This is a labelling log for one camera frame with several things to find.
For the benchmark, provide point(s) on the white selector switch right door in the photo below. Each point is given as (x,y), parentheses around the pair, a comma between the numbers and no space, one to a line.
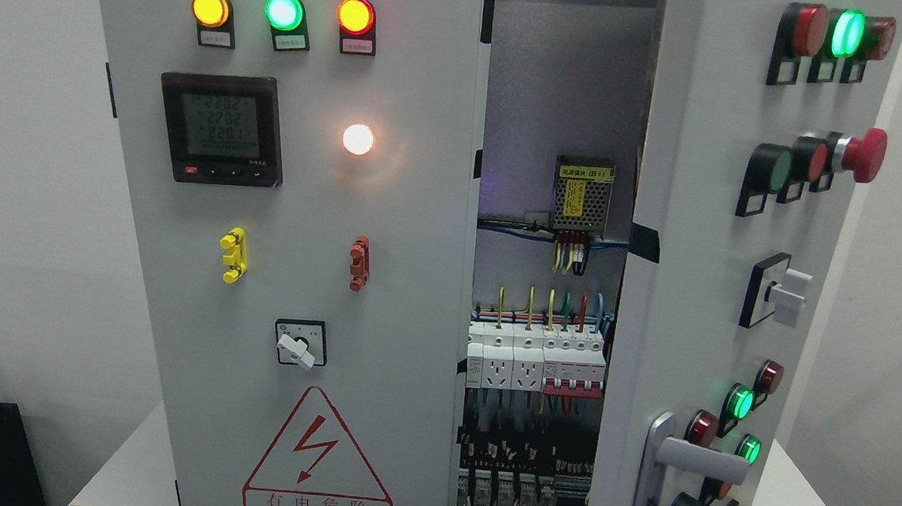
(775,291)

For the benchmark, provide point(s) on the black digital power meter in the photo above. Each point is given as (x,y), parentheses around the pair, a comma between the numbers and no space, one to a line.
(223,129)

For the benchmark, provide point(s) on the white socket breaker row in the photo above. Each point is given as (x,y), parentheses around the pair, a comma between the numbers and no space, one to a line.
(508,357)

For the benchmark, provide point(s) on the lower relay terminal row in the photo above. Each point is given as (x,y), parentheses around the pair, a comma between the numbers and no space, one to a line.
(504,468)

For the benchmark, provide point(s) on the metal mesh power supply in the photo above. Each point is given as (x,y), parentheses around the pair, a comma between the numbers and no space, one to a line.
(582,193)

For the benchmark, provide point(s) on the yellow indicator lamp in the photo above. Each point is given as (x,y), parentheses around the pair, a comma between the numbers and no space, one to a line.
(215,23)

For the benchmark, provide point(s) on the grey cabinet door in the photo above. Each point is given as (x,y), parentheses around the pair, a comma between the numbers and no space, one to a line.
(393,348)
(723,183)

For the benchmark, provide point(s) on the red terminal post block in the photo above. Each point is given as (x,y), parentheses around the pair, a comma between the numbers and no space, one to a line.
(360,263)

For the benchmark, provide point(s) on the yellow terminal post block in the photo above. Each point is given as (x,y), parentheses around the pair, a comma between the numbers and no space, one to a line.
(234,254)

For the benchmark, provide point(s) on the red indicator lamp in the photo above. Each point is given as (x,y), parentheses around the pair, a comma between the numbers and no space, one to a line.
(357,31)

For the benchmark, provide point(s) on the red handle circuit breaker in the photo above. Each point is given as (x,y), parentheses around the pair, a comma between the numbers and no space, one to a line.
(574,363)

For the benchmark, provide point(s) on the red high voltage warning sticker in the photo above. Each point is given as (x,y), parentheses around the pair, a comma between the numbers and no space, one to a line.
(314,461)

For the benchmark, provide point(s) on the red emergency stop button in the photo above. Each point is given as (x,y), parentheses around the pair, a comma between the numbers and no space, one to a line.
(862,156)

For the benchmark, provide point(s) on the silver door lever handle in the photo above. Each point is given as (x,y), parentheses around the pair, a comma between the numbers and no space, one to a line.
(664,450)

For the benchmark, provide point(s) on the white glowing indicator lamp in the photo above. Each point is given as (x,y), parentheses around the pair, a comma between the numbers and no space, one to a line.
(358,139)

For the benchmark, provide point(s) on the grey electrical cabinet body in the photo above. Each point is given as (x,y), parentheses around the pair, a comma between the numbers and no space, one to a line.
(566,77)

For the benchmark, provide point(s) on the green indicator lamp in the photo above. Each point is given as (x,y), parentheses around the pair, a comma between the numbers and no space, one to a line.
(287,22)

